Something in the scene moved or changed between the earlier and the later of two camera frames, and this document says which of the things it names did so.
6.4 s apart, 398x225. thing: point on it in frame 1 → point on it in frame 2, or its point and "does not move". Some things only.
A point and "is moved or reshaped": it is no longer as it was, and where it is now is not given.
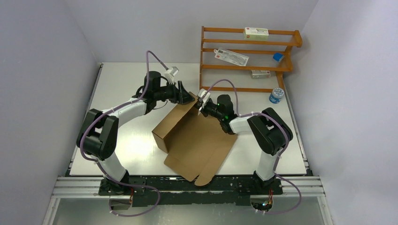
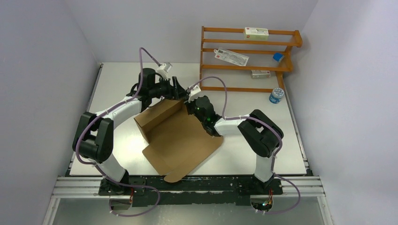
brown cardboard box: x=197 y=144 is moved or reshaped
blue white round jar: x=277 y=93 does not move
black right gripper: x=202 y=110 → x=188 y=104
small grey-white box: x=260 y=74 does not move
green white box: x=256 y=33 does not move
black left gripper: x=181 y=95 does not move
